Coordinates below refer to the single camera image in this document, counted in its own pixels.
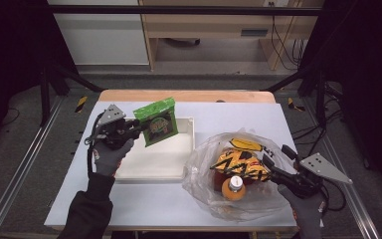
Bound black frame bar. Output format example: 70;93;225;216
45;4;324;17

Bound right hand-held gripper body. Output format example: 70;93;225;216
272;151;354;200

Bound yellow packet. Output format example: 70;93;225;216
229;136;265;153

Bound black metal stand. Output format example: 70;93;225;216
39;64;105;127
262;65;330;129

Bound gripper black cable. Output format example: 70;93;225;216
320;179;348;213
85;113;101;175

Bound clear plastic bag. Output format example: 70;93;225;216
181;129;300;222

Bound white table sheet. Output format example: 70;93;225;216
44;101;300;231

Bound black yellow chips bag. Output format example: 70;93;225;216
209;146;274;182

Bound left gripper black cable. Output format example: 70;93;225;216
85;113;101;175

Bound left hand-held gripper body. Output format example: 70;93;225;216
85;104;141;151

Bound black floor cables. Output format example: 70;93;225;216
292;82;346;167

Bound white cabinet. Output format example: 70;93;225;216
47;0;150;67

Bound aluminium rail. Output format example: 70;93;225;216
302;97;381;239
0;95;65;239

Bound white plastic tray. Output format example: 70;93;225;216
113;116;196;183

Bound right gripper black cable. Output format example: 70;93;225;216
320;179;348;213

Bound green snack packet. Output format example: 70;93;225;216
132;97;180;147

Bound black hanging cables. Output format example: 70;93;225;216
270;1;308;72

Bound black yellow tape strip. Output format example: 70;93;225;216
286;97;306;113
75;96;90;115

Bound orange drink bottle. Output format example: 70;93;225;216
221;175;248;202

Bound wooden table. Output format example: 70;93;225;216
97;89;277;104

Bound person's right hand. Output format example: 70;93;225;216
276;183;326;239

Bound person's left hand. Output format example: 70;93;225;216
92;136;135;177

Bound wooden desk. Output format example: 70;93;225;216
138;0;326;72

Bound brown cardboard box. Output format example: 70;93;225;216
213;171;227;194

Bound black curtain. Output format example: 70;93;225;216
297;0;382;202
0;0;78;157

